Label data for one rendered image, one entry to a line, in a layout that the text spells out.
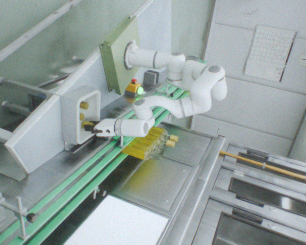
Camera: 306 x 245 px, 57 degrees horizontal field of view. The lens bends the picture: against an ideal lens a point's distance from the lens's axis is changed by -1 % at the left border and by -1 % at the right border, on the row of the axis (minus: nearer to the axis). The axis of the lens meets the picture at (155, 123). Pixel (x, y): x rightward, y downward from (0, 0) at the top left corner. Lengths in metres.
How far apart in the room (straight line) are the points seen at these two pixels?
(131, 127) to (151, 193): 0.41
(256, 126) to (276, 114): 0.58
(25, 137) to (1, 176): 0.50
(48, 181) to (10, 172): 0.46
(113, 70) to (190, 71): 0.39
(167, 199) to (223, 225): 0.29
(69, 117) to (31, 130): 0.18
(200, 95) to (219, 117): 6.58
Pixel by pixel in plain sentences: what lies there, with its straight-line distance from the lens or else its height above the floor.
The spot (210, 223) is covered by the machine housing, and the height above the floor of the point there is 1.48.
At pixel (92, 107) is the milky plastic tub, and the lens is 1.39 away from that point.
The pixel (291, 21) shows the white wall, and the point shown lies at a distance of 7.09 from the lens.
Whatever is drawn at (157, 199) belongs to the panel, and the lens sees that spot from 1.42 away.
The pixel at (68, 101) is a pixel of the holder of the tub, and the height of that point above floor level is 0.79.
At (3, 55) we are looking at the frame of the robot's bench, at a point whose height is 0.20.
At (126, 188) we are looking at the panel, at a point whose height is 1.04.
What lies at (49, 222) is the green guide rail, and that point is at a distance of 1.19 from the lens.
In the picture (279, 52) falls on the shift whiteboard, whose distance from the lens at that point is 7.15.
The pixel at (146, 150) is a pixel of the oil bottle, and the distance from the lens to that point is 1.47.
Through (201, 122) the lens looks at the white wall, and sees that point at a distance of 7.92.
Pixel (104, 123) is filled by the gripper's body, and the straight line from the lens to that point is 1.27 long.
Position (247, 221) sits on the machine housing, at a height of 1.64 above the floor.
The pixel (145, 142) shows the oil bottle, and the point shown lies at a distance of 1.54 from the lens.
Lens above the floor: 1.51
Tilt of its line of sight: 17 degrees down
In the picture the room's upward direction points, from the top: 107 degrees clockwise
